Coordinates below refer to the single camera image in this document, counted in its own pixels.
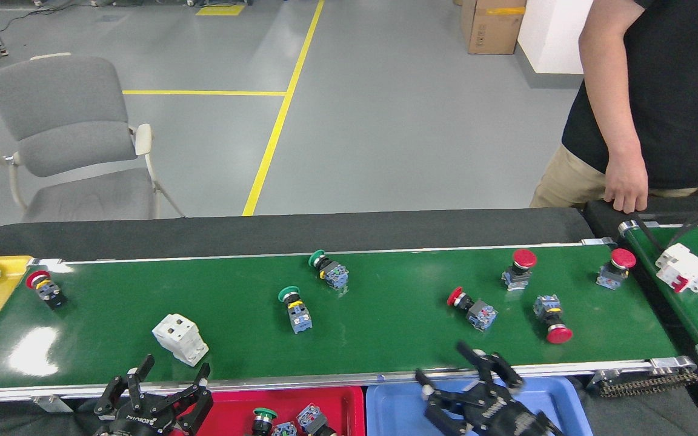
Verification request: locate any black guide bar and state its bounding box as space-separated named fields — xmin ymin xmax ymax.
xmin=631 ymin=212 xmax=666 ymax=249

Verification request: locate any person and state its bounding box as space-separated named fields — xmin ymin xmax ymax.
xmin=530 ymin=0 xmax=698 ymax=210

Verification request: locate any grey office chair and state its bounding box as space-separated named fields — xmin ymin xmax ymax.
xmin=0 ymin=53 xmax=186 ymax=223

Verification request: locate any conveyor drive chain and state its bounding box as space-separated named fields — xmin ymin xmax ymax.
xmin=597 ymin=368 xmax=698 ymax=398

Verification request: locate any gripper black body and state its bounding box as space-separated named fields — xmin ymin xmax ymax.
xmin=107 ymin=409 xmax=175 ymax=436
xmin=464 ymin=391 xmax=563 ymax=436

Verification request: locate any red plastic bin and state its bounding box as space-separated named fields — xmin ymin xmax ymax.
xmin=201 ymin=386 xmax=366 ymax=436

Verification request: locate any blue plastic bin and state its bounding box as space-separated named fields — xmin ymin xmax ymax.
xmin=365 ymin=377 xmax=594 ymax=436

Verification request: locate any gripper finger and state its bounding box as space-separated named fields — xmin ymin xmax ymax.
xmin=93 ymin=354 xmax=156 ymax=424
xmin=416 ymin=368 xmax=484 ymax=436
xmin=154 ymin=362 xmax=214 ymax=434
xmin=455 ymin=341 xmax=525 ymax=394

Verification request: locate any white circuit breaker red lever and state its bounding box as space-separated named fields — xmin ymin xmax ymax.
xmin=655 ymin=243 xmax=698 ymax=294

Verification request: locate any person's right hand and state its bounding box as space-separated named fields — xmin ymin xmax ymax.
xmin=603 ymin=160 xmax=650 ymax=214

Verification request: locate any brown cardboard box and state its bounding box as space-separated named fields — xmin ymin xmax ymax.
xmin=459 ymin=0 xmax=528 ymax=55

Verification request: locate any long green conveyor belt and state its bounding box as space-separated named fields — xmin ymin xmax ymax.
xmin=0 ymin=237 xmax=698 ymax=409

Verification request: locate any long black felt cover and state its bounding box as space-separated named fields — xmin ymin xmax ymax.
xmin=0 ymin=208 xmax=595 ymax=258

